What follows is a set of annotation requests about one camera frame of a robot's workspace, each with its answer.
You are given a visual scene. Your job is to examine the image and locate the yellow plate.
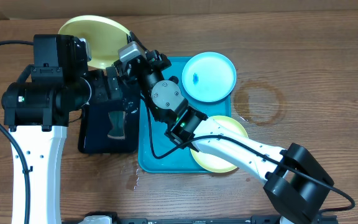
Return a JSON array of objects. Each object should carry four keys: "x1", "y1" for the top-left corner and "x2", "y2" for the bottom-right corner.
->
[
  {"x1": 58, "y1": 15, "x2": 130, "y2": 69},
  {"x1": 191, "y1": 115, "x2": 248, "y2": 174}
]

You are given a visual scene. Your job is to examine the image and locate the green scrubbing sponge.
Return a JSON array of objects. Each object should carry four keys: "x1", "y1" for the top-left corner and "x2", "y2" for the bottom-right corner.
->
[{"x1": 108, "y1": 111, "x2": 126, "y2": 140}]

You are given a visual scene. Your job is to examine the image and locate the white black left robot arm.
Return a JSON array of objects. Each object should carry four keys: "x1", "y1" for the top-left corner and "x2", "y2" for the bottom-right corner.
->
[{"x1": 1, "y1": 34, "x2": 112, "y2": 223}]

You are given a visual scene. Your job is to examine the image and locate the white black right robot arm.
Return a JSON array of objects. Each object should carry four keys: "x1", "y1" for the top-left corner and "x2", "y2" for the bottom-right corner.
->
[{"x1": 114, "y1": 32, "x2": 334, "y2": 223}]

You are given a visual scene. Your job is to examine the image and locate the black plastic tray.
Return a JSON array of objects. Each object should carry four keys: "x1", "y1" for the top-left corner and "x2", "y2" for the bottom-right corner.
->
[{"x1": 78, "y1": 81, "x2": 140, "y2": 154}]

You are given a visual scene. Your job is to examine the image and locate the blue plastic tray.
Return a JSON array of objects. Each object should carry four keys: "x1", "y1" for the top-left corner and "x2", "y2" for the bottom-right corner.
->
[{"x1": 137, "y1": 56, "x2": 232, "y2": 174}]

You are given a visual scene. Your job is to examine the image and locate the light blue plate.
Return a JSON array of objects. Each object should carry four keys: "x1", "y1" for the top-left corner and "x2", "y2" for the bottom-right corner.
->
[{"x1": 181, "y1": 52, "x2": 237, "y2": 103}]

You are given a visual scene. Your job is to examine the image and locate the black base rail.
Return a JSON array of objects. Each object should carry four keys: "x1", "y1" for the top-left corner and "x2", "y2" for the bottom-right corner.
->
[{"x1": 62, "y1": 211, "x2": 338, "y2": 224}]

